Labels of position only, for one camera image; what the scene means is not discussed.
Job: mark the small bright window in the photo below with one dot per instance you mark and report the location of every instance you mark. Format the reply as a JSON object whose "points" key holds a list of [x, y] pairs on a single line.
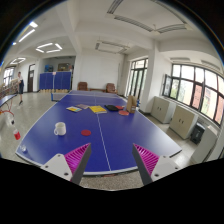
{"points": [[8, 76]]}

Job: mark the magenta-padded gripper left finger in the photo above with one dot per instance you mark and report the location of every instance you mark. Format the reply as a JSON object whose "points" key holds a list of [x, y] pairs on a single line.
{"points": [[56, 165]]}

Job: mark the blue-framed barrier panel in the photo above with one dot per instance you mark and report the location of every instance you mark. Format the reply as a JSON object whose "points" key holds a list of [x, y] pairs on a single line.
{"points": [[59, 96]]}

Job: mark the large black-framed window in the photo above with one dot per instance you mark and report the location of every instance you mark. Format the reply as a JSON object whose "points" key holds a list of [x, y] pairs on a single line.
{"points": [[200, 90]]}

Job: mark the dark wooden door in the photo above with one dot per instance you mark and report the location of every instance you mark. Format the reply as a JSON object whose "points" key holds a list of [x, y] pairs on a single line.
{"points": [[31, 79]]}

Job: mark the small red table tennis paddle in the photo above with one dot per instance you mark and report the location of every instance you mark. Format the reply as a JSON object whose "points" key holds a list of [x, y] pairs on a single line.
{"points": [[120, 107]]}

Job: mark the white mug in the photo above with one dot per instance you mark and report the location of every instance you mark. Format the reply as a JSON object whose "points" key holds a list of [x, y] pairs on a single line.
{"points": [[60, 129]]}

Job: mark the blue folded table tennis tables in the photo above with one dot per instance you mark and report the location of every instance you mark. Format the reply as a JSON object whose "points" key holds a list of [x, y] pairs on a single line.
{"points": [[55, 81]]}

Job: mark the flat round red coaster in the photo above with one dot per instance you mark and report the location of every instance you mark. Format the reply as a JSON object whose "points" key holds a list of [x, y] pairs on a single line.
{"points": [[86, 132]]}

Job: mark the ceiling light group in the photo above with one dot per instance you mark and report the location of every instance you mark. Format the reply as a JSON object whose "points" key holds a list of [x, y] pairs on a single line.
{"points": [[26, 35]]}

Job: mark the blue table with red legs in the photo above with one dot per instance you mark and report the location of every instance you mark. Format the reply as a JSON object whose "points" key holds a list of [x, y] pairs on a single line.
{"points": [[6, 99]]}

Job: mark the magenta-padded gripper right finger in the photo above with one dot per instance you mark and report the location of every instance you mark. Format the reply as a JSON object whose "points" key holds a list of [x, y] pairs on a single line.
{"points": [[163, 166]]}

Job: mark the person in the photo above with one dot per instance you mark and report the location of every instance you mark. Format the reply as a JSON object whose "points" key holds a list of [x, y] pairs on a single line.
{"points": [[20, 86]]}

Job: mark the colourful book display row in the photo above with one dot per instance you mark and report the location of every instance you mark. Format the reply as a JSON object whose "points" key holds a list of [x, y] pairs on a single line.
{"points": [[9, 88]]}

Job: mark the black bin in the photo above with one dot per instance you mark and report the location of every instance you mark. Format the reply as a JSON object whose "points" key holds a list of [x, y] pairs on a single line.
{"points": [[197, 133]]}

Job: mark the yellow book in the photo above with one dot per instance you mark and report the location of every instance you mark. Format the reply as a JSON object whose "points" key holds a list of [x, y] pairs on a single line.
{"points": [[97, 109]]}

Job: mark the black-framed glass double door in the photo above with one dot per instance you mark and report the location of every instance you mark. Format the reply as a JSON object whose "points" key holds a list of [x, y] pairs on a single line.
{"points": [[138, 78]]}

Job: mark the grey thin book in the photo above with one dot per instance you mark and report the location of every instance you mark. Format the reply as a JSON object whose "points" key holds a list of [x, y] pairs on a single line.
{"points": [[82, 106]]}

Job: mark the brown cardboard box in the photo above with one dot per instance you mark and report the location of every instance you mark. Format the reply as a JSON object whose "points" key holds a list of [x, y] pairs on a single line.
{"points": [[131, 104]]}

